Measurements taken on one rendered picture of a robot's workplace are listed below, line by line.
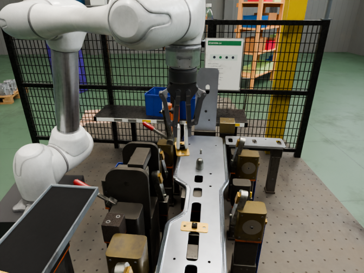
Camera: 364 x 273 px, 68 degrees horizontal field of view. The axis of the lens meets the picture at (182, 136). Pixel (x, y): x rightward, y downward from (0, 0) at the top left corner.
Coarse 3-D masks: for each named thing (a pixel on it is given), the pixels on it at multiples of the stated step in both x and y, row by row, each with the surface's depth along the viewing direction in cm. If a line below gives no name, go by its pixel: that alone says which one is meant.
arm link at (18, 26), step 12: (36, 0) 86; (0, 12) 85; (12, 12) 80; (24, 12) 79; (0, 24) 87; (12, 24) 81; (24, 24) 80; (12, 36) 88; (24, 36) 84; (36, 36) 83
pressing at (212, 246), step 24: (192, 144) 133; (216, 144) 133; (192, 168) 113; (216, 168) 113; (192, 192) 99; (216, 192) 99; (216, 216) 87; (168, 240) 78; (216, 240) 78; (168, 264) 71; (192, 264) 71; (216, 264) 71
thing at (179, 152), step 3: (180, 144) 81; (183, 144) 81; (180, 147) 79; (183, 147) 80; (177, 150) 79; (180, 150) 79; (183, 150) 79; (186, 150) 79; (177, 153) 78; (180, 153) 78; (186, 153) 78; (189, 153) 78; (180, 156) 77
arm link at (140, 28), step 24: (120, 0) 44; (144, 0) 44; (168, 0) 48; (48, 24) 78; (72, 24) 71; (96, 24) 55; (120, 24) 45; (144, 24) 45; (168, 24) 48; (144, 48) 49
